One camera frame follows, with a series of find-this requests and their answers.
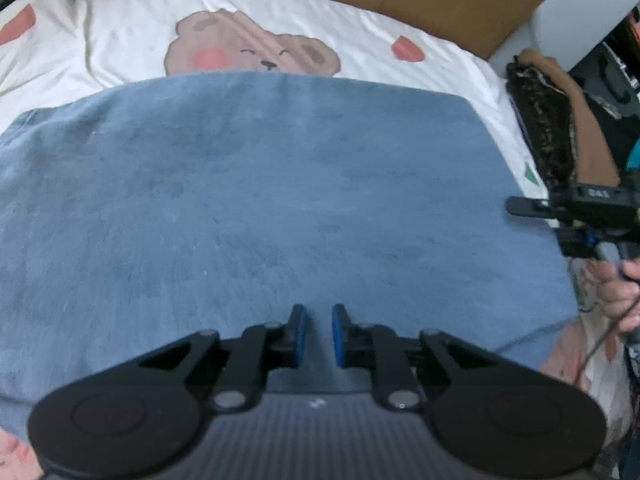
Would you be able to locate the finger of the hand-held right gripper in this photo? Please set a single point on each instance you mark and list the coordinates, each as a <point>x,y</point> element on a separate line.
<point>530,207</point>

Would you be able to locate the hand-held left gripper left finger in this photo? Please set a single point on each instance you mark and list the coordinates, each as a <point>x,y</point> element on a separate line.
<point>299,335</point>

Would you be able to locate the person's right hand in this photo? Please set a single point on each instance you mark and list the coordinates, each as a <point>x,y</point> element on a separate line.
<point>617,295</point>

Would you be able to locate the brown folded cloth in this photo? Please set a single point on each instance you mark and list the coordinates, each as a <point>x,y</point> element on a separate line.
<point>590,125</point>

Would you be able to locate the blue denim pants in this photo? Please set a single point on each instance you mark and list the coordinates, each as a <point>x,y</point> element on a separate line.
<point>275,200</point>

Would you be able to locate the bear printed blanket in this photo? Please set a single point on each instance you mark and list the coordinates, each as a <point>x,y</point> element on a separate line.
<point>125,25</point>

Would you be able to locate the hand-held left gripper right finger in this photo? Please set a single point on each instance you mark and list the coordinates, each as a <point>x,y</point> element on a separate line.
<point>340,335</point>

